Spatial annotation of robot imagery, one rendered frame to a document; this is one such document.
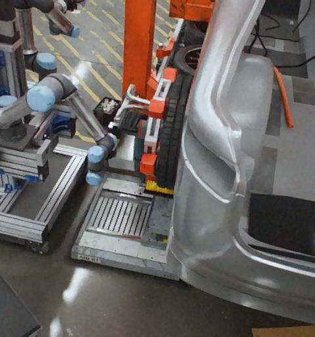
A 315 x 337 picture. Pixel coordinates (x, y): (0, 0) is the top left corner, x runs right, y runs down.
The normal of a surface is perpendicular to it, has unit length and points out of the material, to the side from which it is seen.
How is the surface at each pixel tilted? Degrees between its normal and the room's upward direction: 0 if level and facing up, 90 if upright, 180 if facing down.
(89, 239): 0
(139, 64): 90
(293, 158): 22
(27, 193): 0
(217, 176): 14
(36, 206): 0
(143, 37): 90
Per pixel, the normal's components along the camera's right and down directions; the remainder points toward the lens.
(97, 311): 0.08, -0.75
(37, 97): -0.25, 0.55
